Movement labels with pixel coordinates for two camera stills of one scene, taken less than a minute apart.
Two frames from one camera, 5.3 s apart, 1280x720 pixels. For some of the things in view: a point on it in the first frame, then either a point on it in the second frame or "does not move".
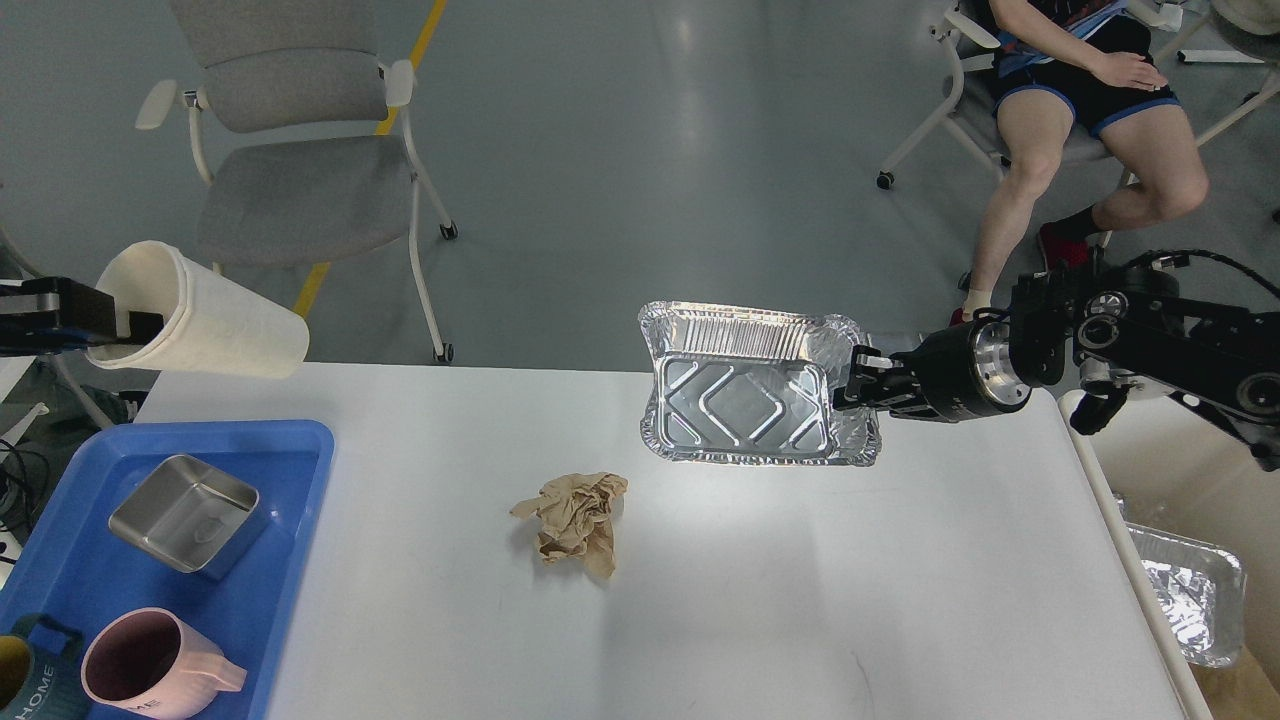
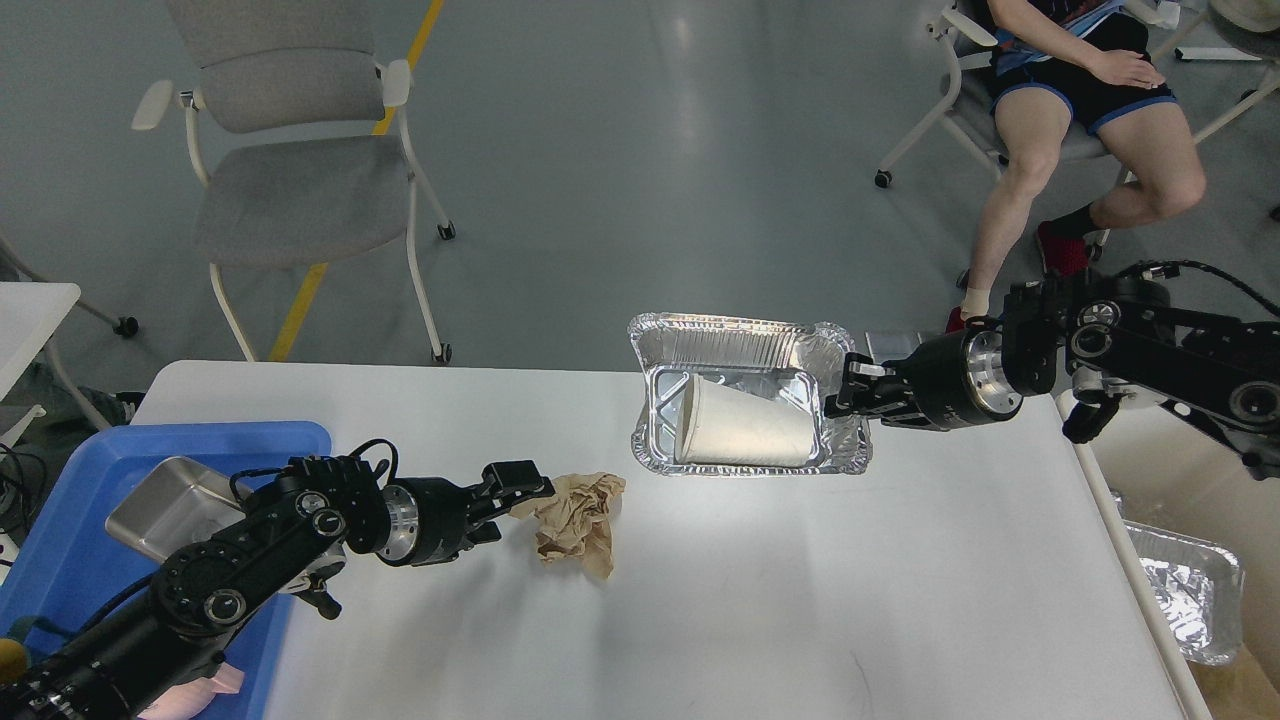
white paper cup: x=213 y=323 → x=718 y=422
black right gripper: x=953 y=375 does not move
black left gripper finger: x=40 y=315 → x=426 y=520
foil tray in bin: x=1202 y=589 does not move
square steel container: x=182 y=512 does not move
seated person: x=1092 y=60 does not move
